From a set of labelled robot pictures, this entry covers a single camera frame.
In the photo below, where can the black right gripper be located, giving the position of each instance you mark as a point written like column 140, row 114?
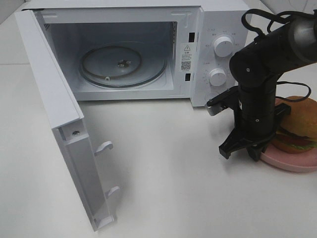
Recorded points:
column 256, row 123

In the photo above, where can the burger with bun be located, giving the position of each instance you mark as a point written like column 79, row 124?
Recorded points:
column 298, row 130

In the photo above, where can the round door release button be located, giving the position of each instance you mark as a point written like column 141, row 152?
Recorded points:
column 210, row 95

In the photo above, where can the pink round plate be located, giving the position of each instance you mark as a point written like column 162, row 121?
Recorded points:
column 301, row 162

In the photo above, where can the white microwave door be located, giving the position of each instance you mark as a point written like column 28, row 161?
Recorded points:
column 66, row 119

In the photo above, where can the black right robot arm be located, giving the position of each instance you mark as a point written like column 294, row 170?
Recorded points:
column 257, row 68

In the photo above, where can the lower white timer knob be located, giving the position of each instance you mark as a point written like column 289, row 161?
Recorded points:
column 217, row 77

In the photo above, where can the upper white power knob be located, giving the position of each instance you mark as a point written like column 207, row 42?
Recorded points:
column 223, row 46

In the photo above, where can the glass microwave turntable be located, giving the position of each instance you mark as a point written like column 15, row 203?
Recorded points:
column 123, row 64

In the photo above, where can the white microwave oven body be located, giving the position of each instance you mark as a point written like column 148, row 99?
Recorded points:
column 186, row 29

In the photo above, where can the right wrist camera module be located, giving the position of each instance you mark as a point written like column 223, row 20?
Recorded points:
column 227, row 99

